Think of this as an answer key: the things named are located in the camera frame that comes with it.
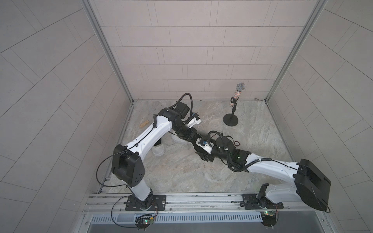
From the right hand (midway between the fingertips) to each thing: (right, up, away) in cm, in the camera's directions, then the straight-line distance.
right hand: (199, 147), depth 79 cm
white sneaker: (-23, -2, +2) cm, 23 cm away
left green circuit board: (-26, -30, -15) cm, 42 cm away
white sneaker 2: (-17, +1, +15) cm, 22 cm away
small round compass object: (+25, -1, +15) cm, 29 cm away
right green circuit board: (+33, -31, -11) cm, 46 cm away
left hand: (0, +5, -3) cm, 6 cm away
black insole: (+2, -1, -11) cm, 11 cm away
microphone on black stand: (+24, +14, +26) cm, 38 cm away
